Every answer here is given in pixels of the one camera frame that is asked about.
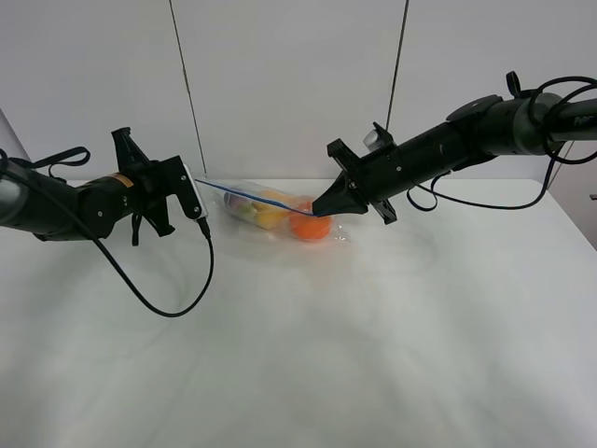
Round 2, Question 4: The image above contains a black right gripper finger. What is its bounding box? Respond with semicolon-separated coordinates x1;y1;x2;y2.
312;173;368;217

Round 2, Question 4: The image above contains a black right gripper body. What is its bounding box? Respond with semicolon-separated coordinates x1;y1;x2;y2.
327;123;418;225

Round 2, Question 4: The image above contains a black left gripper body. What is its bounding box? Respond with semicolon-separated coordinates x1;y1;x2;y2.
76;128;182;237

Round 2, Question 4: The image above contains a clear zip bag blue seal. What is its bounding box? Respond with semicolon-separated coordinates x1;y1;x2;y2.
193;175;351;245

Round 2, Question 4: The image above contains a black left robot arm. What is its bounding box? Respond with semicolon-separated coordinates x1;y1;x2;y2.
1;128;206;245

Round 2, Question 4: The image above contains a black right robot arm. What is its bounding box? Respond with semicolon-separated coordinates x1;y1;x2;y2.
312;93;596;224

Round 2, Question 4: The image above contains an orange toy fruit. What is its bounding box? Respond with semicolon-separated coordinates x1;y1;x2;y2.
288;199;332;241

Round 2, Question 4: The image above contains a yellow toy fruit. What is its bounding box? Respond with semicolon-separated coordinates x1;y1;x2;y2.
240;200;290;230

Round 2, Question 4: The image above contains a purple toy eggplant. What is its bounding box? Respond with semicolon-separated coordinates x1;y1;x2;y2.
223;191;251;213

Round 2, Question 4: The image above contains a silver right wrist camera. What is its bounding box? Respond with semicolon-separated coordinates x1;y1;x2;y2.
363;129;383;152

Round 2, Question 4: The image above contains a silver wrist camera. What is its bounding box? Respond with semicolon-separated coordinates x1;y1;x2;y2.
174;160;207;221
363;129;383;152

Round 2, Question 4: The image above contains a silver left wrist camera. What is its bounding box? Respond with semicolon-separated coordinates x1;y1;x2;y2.
174;160;207;221

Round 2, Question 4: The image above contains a black left camera cable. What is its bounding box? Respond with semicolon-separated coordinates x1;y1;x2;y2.
27;161;215;318

